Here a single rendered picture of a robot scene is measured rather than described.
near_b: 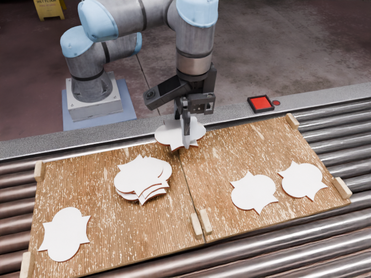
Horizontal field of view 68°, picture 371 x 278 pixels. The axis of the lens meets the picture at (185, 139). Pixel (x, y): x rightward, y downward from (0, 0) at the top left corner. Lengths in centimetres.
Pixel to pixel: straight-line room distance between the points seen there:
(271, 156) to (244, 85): 188
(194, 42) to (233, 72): 233
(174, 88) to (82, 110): 54
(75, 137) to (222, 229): 57
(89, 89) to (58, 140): 21
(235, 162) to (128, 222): 35
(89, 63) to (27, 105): 185
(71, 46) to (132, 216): 56
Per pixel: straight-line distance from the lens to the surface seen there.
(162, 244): 71
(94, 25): 55
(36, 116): 264
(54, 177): 88
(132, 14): 57
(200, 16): 52
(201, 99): 63
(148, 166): 75
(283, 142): 93
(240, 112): 103
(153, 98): 62
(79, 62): 99
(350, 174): 97
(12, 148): 105
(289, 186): 82
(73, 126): 110
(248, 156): 86
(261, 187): 79
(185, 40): 55
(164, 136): 72
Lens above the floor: 159
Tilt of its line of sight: 48 degrees down
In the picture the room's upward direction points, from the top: straight up
